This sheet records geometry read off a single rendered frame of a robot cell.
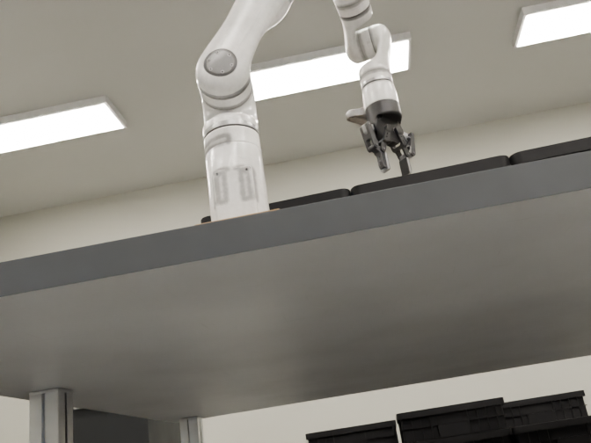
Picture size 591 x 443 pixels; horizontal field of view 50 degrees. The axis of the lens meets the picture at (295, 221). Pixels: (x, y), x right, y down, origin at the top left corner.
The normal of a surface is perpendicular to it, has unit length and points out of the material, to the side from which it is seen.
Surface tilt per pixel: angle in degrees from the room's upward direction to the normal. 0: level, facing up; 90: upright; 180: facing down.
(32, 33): 180
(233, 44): 88
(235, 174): 87
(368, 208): 90
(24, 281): 90
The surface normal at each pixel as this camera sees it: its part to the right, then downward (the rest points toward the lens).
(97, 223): -0.15, -0.34
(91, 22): 0.14, 0.92
